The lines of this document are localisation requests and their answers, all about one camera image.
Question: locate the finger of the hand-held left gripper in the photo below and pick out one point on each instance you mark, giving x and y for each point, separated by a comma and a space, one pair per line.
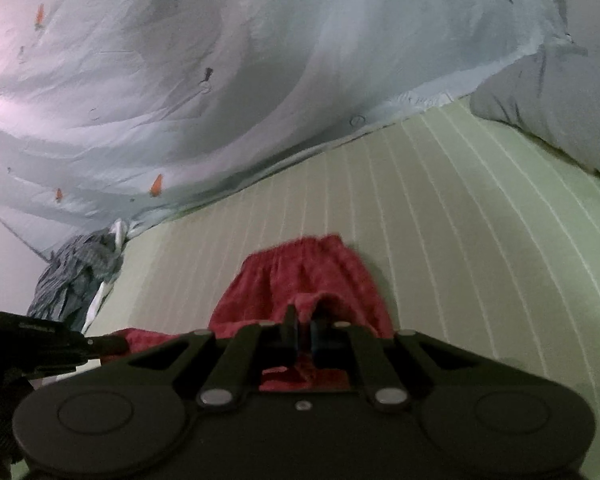
107, 347

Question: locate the red checked garment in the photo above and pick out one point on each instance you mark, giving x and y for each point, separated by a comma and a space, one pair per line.
305, 275

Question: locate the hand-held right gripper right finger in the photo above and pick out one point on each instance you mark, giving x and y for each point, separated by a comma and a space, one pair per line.
317, 337

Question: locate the grey plaid clothes pile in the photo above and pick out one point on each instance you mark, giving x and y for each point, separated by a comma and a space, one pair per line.
70, 280

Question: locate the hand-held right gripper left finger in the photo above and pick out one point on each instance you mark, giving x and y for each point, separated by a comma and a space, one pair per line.
292, 332

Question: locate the white garment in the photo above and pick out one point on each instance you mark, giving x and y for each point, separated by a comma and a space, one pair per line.
100, 295

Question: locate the grey pillow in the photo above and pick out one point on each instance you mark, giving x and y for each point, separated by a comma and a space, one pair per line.
555, 110

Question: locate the light blue carrot-print blanket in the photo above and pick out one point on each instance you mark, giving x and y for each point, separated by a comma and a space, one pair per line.
180, 85

